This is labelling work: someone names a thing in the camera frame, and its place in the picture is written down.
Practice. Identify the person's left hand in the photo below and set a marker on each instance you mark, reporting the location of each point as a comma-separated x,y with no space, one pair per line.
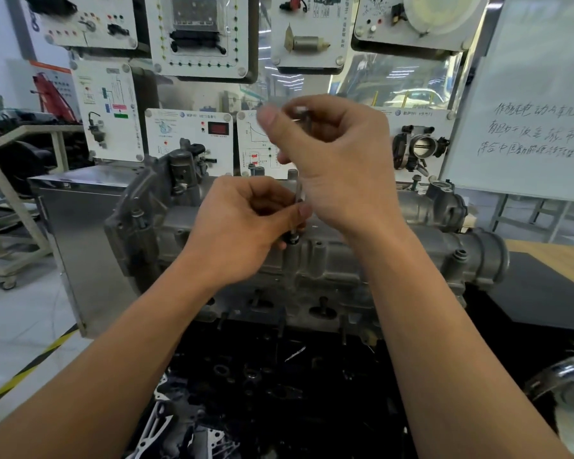
239,234

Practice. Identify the person's right hand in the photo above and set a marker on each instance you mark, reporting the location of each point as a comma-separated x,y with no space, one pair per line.
349,172

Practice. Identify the silver hex key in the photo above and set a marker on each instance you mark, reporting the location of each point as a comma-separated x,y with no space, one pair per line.
299,186

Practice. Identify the grey metal engine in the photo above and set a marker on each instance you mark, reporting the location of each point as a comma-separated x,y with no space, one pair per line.
344,267

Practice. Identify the person's right forearm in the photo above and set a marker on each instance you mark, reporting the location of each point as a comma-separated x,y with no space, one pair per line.
459,363

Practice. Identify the person's left forearm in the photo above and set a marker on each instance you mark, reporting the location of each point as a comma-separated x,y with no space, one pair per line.
86,377

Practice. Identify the engine on beige stand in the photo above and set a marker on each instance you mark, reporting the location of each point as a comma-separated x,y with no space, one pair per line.
9,234

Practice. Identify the black engine on trolley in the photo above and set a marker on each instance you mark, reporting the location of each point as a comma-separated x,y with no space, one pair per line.
19,162

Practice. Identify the black throttle body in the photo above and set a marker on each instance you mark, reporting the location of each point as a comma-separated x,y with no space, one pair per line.
418,148

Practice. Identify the white panel curve graph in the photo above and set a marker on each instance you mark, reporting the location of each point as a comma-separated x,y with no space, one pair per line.
253,157

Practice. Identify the white panel throttle body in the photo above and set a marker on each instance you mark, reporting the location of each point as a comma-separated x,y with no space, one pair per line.
440,172

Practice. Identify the white panel black lever sensor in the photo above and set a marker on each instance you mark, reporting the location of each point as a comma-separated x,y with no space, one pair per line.
172,138

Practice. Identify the white panel yellow disc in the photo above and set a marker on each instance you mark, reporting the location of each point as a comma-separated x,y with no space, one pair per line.
387,38

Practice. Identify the white panel green red labels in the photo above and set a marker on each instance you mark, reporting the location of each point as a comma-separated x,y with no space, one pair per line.
129,143

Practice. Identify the white panel brass filter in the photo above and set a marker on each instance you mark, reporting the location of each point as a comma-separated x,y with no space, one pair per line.
335,23

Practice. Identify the white sensor training panel board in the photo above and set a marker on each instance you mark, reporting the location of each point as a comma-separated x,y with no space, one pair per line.
76,243

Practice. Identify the yellow blue disc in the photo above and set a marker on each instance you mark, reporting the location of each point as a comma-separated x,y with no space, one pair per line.
442,9

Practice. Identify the white panel control module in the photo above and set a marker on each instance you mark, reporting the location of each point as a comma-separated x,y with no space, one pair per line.
153,62

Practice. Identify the large whiteboard on stand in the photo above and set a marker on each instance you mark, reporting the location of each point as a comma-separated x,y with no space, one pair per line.
531,90

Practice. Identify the clear cased control module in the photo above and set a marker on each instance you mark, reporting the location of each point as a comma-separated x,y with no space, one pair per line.
196,19

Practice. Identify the red hoist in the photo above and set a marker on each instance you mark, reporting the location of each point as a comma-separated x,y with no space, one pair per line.
52,97

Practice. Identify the black accelerator pedal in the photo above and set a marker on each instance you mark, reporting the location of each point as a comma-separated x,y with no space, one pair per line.
50,4

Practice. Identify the chrome handwheel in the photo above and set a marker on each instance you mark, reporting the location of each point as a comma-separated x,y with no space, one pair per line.
569,401

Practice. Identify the grey wall cabinet orange strip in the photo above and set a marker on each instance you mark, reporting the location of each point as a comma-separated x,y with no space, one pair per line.
19,85

